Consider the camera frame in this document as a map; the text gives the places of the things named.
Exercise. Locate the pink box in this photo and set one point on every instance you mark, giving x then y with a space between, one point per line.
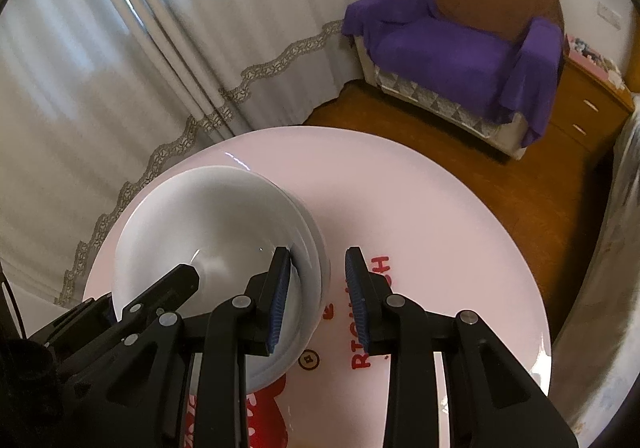
592 60

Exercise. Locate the round pink printed table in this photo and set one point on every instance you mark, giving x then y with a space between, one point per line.
425 208

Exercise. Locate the beige lace-trimmed curtain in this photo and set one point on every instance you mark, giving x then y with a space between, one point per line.
60 77
250 2

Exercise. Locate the purple blanket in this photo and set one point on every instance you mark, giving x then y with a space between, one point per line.
440 52

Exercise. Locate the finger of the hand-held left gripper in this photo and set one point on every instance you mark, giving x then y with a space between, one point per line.
170 285
109 309

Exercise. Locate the wooden nightstand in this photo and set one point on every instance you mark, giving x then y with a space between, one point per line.
585 97

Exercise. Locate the patterned white seat cover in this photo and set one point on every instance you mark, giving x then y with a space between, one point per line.
450 110

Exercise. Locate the white wall socket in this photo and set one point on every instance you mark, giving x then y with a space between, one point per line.
610 15

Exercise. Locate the bed with printed sheet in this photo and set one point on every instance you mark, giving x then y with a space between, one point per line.
610 278

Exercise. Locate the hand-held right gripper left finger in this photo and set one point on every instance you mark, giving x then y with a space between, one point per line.
278 300

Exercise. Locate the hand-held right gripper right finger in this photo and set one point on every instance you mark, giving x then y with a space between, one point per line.
357 300

